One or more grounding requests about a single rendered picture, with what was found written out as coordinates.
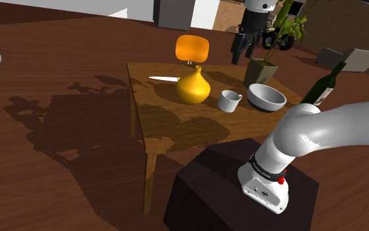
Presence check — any white mug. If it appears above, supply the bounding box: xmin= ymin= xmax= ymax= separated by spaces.
xmin=217 ymin=89 xmax=244 ymax=114

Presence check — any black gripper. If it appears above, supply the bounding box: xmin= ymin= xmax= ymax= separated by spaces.
xmin=230 ymin=9 xmax=270 ymax=65

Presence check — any toy vehicle with black wheels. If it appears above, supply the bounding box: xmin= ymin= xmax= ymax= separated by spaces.
xmin=260 ymin=15 xmax=297 ymax=52

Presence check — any dark robot stand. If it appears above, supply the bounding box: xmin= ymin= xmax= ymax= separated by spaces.
xmin=163 ymin=137 xmax=320 ymax=231

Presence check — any orange chair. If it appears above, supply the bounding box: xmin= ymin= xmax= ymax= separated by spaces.
xmin=174 ymin=34 xmax=210 ymax=66

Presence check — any dark green wine bottle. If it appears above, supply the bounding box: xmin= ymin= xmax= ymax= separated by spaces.
xmin=300 ymin=61 xmax=347 ymax=107

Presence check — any white knife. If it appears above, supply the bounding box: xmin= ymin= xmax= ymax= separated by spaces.
xmin=147 ymin=75 xmax=182 ymax=83

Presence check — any green plant in square pot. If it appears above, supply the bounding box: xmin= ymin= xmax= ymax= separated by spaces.
xmin=243 ymin=0 xmax=320 ymax=89

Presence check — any grey cabinet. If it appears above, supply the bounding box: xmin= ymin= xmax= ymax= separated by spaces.
xmin=153 ymin=0 xmax=197 ymax=32

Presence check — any wooden table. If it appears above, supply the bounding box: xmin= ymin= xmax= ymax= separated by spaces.
xmin=126 ymin=62 xmax=303 ymax=216

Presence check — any white bowl with dark base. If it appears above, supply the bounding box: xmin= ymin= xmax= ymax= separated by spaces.
xmin=246 ymin=83 xmax=288 ymax=114

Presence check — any grey and white box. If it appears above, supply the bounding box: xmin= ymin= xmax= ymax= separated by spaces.
xmin=315 ymin=47 xmax=369 ymax=73

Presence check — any yellow vase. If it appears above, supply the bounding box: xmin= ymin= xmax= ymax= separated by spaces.
xmin=176 ymin=65 xmax=212 ymax=105

